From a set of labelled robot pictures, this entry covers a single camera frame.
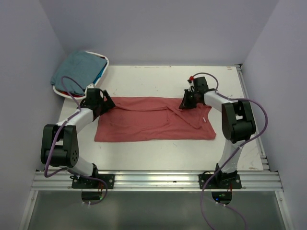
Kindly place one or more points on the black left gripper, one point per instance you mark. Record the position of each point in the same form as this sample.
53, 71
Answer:
108, 104

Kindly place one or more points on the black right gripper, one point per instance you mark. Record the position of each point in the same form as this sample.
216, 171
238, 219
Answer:
185, 105

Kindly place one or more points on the salmon pink t shirt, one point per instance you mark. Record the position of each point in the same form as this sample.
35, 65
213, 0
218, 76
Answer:
153, 118

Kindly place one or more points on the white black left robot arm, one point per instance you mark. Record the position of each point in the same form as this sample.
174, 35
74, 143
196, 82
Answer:
60, 146

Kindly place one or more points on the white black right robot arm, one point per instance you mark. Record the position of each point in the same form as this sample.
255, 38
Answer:
238, 125

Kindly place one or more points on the red t shirt in basket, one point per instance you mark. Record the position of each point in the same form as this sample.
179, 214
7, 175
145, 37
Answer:
72, 94

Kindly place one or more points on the blue t shirt in basket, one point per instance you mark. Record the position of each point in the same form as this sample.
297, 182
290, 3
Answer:
100, 74

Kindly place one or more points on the teal t shirt in basket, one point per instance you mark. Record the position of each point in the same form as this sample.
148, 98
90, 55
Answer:
74, 72

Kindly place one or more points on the white perforated laundry basket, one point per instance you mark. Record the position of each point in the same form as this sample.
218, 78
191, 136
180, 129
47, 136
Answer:
72, 94

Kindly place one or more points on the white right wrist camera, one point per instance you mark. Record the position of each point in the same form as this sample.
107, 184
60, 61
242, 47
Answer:
191, 81

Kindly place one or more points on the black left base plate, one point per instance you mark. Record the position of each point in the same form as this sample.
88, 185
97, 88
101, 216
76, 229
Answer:
93, 182

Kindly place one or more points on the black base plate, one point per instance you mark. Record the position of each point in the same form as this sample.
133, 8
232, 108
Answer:
219, 182
93, 182

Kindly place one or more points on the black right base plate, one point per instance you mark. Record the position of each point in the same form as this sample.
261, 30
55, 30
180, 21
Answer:
219, 182

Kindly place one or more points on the aluminium mounting rail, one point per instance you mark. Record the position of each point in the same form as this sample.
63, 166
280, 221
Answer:
164, 181

